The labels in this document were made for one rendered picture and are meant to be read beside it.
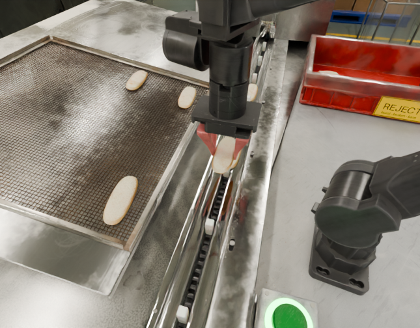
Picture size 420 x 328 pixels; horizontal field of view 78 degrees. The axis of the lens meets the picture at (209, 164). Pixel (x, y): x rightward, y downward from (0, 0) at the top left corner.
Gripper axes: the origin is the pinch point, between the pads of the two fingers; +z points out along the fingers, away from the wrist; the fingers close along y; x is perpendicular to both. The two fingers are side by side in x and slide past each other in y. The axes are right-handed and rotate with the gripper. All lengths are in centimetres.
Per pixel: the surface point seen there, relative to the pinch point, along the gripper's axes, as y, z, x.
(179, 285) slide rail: 1.7, 7.9, 21.5
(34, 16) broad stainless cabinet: 165, 24, -129
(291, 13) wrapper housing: -8, -3, -80
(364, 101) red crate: -32, 7, -38
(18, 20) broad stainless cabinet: 165, 22, -116
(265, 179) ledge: -8.2, 6.7, -1.4
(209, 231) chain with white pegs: -0.2, 7.9, 11.8
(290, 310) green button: -13.0, 2.3, 22.7
